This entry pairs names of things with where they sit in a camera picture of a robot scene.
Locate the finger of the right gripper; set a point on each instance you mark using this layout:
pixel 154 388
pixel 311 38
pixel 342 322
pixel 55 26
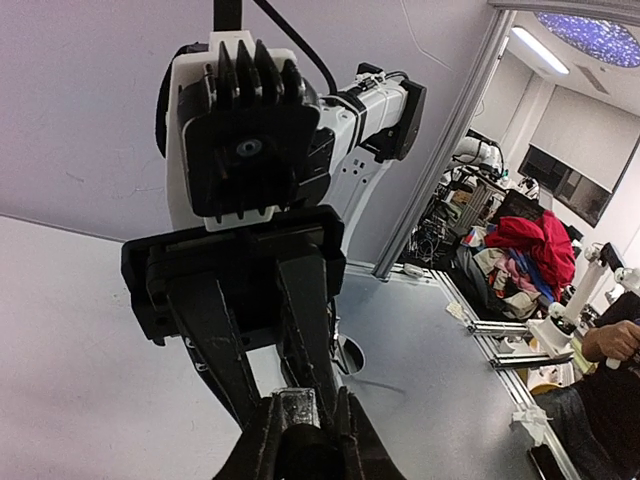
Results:
pixel 200 311
pixel 304 347

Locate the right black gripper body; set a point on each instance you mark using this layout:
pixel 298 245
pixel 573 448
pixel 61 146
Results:
pixel 242 259

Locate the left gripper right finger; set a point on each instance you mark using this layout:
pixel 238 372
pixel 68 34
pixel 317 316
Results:
pixel 363 453

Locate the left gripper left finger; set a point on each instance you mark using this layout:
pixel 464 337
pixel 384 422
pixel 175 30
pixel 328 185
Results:
pixel 255 454

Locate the black nail polish brush cap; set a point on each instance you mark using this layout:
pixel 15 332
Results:
pixel 306 452

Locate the clear nail polish bottle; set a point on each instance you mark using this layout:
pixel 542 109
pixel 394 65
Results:
pixel 298 406

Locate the operator's hand in background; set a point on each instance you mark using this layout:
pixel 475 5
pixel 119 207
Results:
pixel 617 341

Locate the pile of coloured clothes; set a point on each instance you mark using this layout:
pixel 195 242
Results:
pixel 519 266

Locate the long ceiling light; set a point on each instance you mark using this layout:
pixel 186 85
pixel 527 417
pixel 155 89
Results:
pixel 529 48

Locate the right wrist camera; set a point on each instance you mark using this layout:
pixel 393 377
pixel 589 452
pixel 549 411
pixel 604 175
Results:
pixel 239 128

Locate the aluminium enclosure frame post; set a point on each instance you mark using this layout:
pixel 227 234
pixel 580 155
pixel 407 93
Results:
pixel 482 71

